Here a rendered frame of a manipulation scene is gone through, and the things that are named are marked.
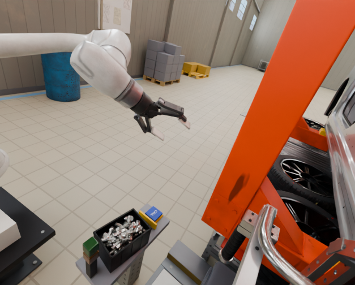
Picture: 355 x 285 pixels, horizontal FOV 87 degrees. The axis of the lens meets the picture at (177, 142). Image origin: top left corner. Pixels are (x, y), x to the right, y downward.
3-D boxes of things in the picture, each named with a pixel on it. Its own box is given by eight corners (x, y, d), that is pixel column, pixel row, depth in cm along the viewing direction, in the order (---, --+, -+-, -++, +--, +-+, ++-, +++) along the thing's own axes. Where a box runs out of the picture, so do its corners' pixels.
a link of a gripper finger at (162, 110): (150, 106, 68) (150, 103, 66) (181, 111, 68) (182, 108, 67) (149, 114, 65) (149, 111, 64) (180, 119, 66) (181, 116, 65)
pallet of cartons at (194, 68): (192, 72, 829) (195, 61, 808) (208, 77, 805) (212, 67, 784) (180, 73, 731) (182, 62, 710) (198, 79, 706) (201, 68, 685)
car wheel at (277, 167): (255, 164, 208) (265, 147, 196) (315, 182, 203) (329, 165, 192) (269, 210, 151) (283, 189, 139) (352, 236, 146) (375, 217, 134)
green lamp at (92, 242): (89, 258, 63) (89, 251, 61) (82, 250, 64) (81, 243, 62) (99, 249, 66) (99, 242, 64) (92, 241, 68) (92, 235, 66)
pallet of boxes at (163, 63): (161, 76, 615) (167, 42, 564) (179, 82, 594) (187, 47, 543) (142, 78, 531) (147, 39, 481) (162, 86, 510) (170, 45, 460)
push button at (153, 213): (153, 223, 97) (154, 220, 96) (144, 215, 100) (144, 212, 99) (162, 215, 103) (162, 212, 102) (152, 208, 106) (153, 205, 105)
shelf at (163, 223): (101, 297, 70) (101, 294, 69) (75, 265, 77) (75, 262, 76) (169, 224, 103) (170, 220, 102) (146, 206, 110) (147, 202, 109)
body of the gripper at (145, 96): (146, 86, 62) (164, 103, 68) (129, 97, 67) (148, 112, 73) (141, 101, 58) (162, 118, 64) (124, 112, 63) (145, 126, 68)
